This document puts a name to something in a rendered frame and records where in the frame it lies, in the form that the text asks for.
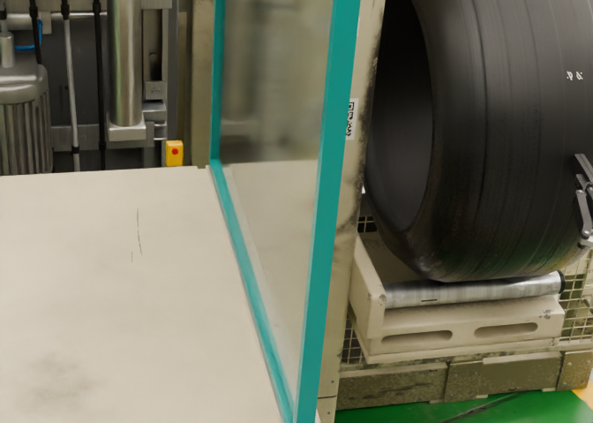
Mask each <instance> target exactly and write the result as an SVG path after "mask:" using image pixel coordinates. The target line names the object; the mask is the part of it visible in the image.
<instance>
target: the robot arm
mask: <svg viewBox="0 0 593 423"><path fill-rule="evenodd" d="M569 170H570V172H571V173H572V175H573V177H574V185H575V187H576V188H577V190H576V192H575V195H574V199H573V202H572V207H573V211H574V218H575V221H576V225H577V229H578V233H579V240H578V244H577V246H578V247H579V248H581V249H585V248H586V245H588V246H591V247H593V230H592V222H591V218H592V219H593V168H592V166H591V165H590V163H589V161H588V159H587V158H586V156H585V155H584V154H576V155H574V157H573V160H572V162H571V165H570V168H569ZM590 217H591V218H590Z"/></svg>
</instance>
